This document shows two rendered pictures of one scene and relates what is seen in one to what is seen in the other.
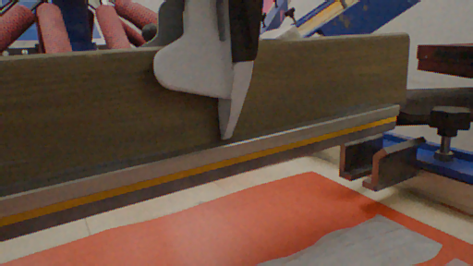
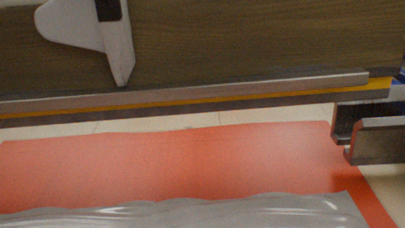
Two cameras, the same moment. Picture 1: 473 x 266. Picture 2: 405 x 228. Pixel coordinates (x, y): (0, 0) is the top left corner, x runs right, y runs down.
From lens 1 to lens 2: 0.17 m
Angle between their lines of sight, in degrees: 31
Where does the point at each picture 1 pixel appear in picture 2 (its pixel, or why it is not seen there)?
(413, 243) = not seen: outside the picture
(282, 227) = (232, 171)
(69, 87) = not seen: outside the picture
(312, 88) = (231, 44)
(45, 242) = (64, 131)
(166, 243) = (133, 156)
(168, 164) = (61, 101)
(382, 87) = (352, 46)
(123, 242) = (107, 145)
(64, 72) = not seen: outside the picture
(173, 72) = (49, 27)
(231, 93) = (104, 49)
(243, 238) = (191, 171)
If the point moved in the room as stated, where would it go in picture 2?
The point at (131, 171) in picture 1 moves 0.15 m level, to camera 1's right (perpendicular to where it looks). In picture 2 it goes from (30, 102) to (212, 149)
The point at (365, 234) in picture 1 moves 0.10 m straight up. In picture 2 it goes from (301, 206) to (312, 103)
